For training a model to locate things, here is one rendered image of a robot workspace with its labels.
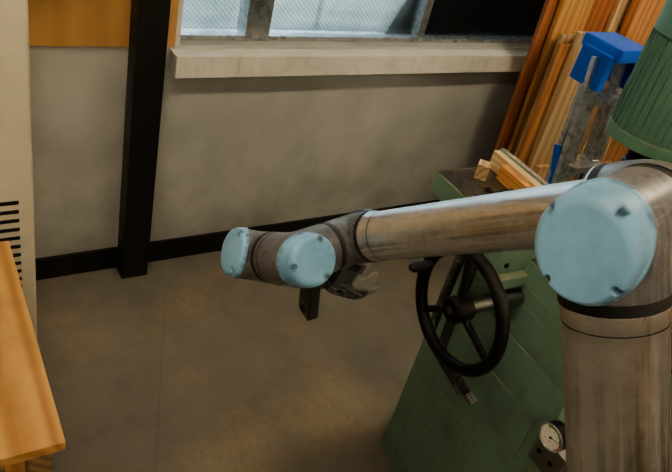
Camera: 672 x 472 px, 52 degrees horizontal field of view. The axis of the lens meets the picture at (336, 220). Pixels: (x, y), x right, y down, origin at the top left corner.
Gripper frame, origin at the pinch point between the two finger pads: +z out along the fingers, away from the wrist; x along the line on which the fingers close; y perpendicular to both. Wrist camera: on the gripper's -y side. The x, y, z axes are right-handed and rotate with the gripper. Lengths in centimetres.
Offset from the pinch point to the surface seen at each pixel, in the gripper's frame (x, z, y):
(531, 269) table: -10.6, 28.2, 19.4
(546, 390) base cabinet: -27.1, 35.8, 0.0
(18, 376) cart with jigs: 19, -53, -49
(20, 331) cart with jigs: 32, -51, -48
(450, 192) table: 20.5, 27.9, 19.5
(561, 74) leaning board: 94, 130, 58
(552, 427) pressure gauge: -35.7, 30.1, -2.1
